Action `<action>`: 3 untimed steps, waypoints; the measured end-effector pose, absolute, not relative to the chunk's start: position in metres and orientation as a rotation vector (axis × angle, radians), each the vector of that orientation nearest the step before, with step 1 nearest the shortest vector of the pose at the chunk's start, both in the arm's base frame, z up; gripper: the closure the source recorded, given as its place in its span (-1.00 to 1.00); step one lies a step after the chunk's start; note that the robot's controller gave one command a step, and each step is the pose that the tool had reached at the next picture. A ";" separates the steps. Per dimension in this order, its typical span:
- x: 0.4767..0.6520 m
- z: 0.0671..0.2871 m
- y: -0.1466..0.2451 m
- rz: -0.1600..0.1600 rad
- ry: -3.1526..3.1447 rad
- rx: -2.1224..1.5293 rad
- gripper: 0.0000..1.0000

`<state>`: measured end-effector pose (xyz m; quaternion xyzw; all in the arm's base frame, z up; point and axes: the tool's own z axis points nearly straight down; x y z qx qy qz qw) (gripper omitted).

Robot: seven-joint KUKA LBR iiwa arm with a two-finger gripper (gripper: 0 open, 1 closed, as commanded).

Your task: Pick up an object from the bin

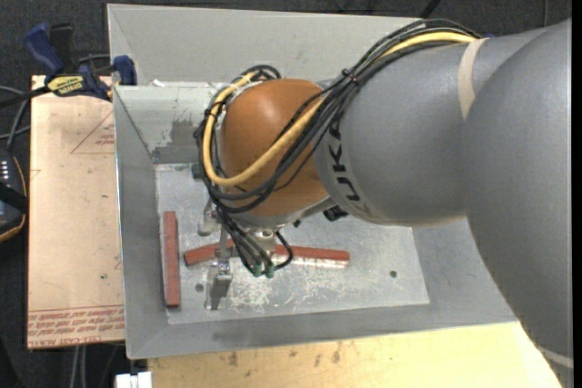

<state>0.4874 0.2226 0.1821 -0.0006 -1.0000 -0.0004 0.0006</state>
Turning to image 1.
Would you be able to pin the red-brown flat block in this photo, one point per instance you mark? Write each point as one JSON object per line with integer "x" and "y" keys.
{"x": 318, "y": 253}
{"x": 171, "y": 259}

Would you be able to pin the grey metal bin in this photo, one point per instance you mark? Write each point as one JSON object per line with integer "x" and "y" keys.
{"x": 182, "y": 41}

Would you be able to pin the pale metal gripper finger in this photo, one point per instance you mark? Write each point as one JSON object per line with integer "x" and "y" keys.
{"x": 207, "y": 222}
{"x": 219, "y": 291}

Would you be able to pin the brown cardboard board red print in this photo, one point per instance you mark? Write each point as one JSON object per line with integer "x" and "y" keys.
{"x": 73, "y": 204}

